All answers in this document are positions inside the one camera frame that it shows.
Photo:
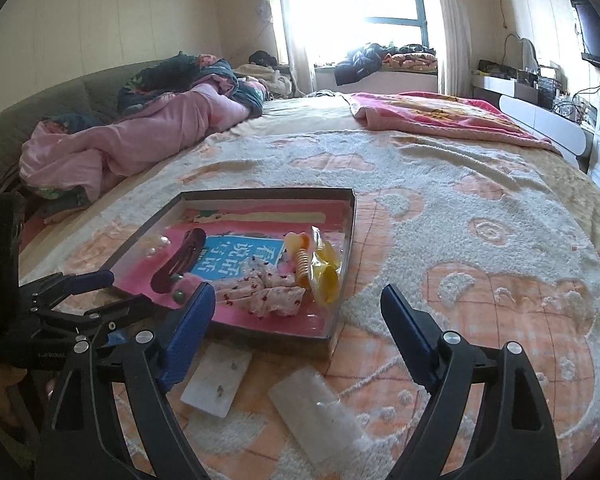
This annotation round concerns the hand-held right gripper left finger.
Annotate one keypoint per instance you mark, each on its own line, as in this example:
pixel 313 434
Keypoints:
pixel 192 325

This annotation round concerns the small black bag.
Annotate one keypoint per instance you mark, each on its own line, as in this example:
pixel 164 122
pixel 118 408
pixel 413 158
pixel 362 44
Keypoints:
pixel 262 57

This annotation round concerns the grey padded headboard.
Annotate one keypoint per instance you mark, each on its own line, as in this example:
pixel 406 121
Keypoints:
pixel 40 110

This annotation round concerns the beige cloth pile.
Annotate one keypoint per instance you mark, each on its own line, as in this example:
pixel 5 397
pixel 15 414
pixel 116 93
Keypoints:
pixel 267 77

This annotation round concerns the white sheer curtain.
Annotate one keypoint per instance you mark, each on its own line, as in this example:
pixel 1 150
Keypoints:
pixel 450 30
pixel 292 35

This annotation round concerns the white dotted fabric scrunchie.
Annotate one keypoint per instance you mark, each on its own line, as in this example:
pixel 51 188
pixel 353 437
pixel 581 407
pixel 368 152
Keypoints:
pixel 265 292

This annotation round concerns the white grey dressing table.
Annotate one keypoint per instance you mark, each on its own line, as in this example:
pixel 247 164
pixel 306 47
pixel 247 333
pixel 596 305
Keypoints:
pixel 545 120

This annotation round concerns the dark shallow box pink inside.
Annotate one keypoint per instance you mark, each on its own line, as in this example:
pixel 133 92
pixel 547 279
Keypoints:
pixel 260 210

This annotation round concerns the floral blanket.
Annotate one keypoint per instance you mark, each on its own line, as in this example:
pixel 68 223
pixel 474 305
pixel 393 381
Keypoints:
pixel 412 60

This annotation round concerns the dark maroon hair clip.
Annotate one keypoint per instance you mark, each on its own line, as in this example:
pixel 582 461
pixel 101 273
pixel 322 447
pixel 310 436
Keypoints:
pixel 180 260

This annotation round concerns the window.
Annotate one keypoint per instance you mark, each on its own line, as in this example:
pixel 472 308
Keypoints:
pixel 390 10

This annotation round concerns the dressing table mirror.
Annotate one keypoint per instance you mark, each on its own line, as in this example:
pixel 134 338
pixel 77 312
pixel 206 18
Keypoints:
pixel 520 55

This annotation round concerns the dark floral quilt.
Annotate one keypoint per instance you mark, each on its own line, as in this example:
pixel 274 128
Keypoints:
pixel 180 72

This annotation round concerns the blue printed card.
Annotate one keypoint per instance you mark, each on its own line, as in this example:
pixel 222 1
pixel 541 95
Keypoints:
pixel 240 255

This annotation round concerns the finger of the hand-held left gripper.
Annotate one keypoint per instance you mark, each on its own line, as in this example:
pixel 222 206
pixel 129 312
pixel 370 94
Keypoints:
pixel 92 279
pixel 115 312

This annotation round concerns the pink patterned blanket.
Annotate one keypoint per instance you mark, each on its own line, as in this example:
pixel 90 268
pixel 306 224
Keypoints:
pixel 430 115

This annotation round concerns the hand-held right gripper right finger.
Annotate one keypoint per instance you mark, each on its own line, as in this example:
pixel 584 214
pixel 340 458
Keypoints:
pixel 405 330

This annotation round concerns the pink quilt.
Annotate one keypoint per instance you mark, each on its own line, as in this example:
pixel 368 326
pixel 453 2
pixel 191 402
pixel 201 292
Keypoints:
pixel 145 135

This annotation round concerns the white window seat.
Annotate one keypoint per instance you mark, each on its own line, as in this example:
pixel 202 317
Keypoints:
pixel 405 80

